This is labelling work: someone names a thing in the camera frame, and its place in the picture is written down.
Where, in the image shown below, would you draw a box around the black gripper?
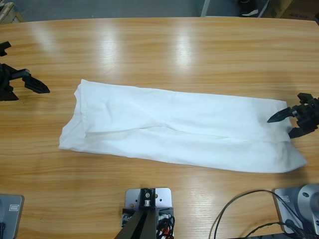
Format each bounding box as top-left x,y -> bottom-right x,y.
0,41 -> 51,102
266,92 -> 319,139

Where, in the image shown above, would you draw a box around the white Unitree T-shirt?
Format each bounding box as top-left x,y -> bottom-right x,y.
58,79 -> 307,174

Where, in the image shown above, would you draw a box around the wooden pallet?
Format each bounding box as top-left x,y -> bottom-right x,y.
0,1 -> 25,24

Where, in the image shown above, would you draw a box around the brown cardboard box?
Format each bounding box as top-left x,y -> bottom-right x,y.
262,0 -> 319,21

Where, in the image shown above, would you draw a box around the black white shoe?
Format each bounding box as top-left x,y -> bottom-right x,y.
233,0 -> 260,17

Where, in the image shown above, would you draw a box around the black cable at base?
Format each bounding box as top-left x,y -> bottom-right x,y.
208,189 -> 305,239

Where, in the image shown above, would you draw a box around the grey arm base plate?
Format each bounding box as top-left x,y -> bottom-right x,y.
0,194 -> 23,239
274,184 -> 319,236

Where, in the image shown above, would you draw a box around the white metal post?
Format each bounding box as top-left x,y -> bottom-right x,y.
200,0 -> 212,17

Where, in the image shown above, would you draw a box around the white block with dark post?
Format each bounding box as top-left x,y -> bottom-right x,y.
120,187 -> 176,239

